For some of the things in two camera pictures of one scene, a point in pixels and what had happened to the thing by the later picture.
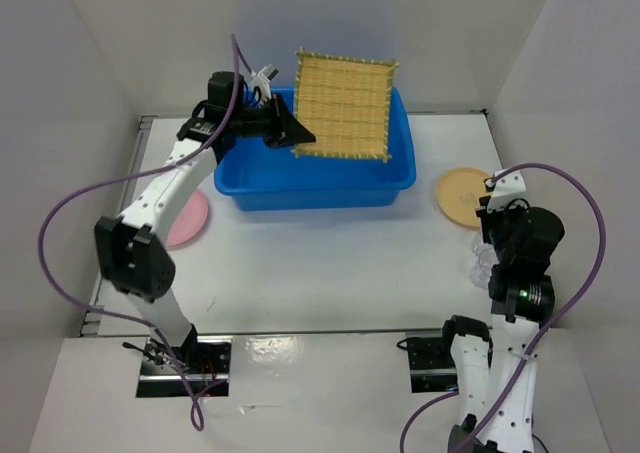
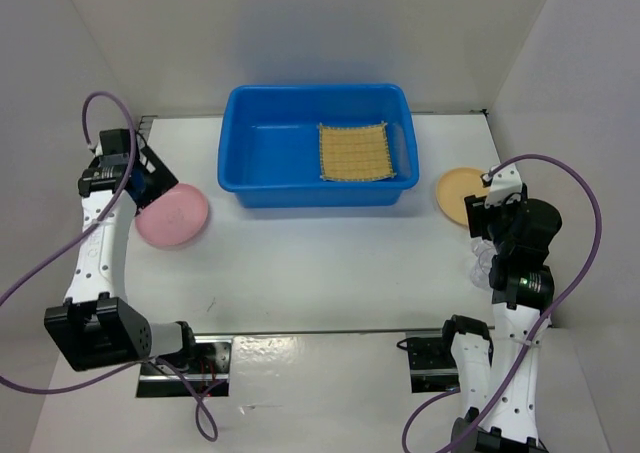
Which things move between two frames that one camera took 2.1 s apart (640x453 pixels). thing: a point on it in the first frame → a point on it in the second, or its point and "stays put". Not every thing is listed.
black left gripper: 287,131 → 161,181
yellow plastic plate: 458,193 stays put
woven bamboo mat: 343,101 → 355,153
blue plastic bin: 262,177 stays put
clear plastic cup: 485,262 stays put
